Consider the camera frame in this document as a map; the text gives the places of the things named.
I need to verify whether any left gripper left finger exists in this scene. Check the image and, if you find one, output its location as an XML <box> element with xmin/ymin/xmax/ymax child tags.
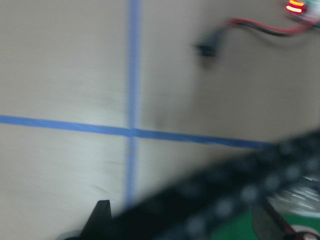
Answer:
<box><xmin>79</xmin><ymin>200</ymin><xmax>112</xmax><ymax>240</ymax></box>

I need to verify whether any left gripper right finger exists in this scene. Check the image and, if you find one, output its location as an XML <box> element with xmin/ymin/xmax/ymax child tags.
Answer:
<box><xmin>251</xmin><ymin>201</ymin><xmax>296</xmax><ymax>240</ymax></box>

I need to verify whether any green conveyor belt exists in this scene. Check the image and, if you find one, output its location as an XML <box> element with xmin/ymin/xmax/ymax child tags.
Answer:
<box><xmin>210</xmin><ymin>212</ymin><xmax>320</xmax><ymax>240</ymax></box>

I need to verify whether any black barrel connector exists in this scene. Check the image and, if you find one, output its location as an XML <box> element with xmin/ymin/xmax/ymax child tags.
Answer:
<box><xmin>193</xmin><ymin>28</ymin><xmax>226</xmax><ymax>69</ymax></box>

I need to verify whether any small green controller board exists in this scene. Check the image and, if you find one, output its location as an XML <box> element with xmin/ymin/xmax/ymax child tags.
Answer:
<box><xmin>285</xmin><ymin>0</ymin><xmax>320</xmax><ymax>23</ymax></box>

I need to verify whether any red black power wire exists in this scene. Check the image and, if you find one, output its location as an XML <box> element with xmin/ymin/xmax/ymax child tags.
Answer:
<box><xmin>222</xmin><ymin>17</ymin><xmax>320</xmax><ymax>37</ymax></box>

